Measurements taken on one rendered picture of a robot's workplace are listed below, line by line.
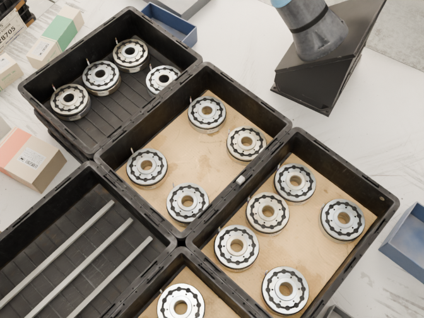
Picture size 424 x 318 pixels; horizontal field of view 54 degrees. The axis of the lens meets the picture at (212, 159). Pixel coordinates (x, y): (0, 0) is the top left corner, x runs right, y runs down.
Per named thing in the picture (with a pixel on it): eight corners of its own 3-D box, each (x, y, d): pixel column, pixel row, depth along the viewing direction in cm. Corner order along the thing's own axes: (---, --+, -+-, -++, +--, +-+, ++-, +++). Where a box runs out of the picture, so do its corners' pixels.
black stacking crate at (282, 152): (288, 147, 113) (295, 125, 103) (383, 219, 104) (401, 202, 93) (185, 255, 99) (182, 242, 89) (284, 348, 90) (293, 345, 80)
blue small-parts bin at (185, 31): (197, 41, 144) (197, 26, 138) (171, 69, 139) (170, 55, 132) (152, 16, 149) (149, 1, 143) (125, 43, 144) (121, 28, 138)
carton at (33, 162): (67, 161, 123) (58, 149, 117) (41, 194, 118) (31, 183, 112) (24, 138, 127) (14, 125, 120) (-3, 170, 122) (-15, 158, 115)
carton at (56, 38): (69, 17, 149) (64, 5, 144) (84, 23, 148) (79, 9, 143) (32, 67, 139) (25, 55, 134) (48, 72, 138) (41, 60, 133)
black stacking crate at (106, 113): (136, 34, 131) (130, 5, 121) (206, 86, 122) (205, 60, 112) (33, 112, 118) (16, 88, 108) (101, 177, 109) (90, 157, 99)
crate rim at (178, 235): (206, 64, 113) (206, 58, 111) (294, 129, 104) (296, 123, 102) (92, 161, 100) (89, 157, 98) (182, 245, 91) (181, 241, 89)
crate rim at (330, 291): (294, 129, 104) (296, 123, 102) (399, 205, 95) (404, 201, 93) (182, 245, 91) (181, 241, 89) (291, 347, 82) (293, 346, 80)
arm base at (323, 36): (318, 27, 127) (302, 0, 122) (358, 21, 114) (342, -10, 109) (289, 62, 123) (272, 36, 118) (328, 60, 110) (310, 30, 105)
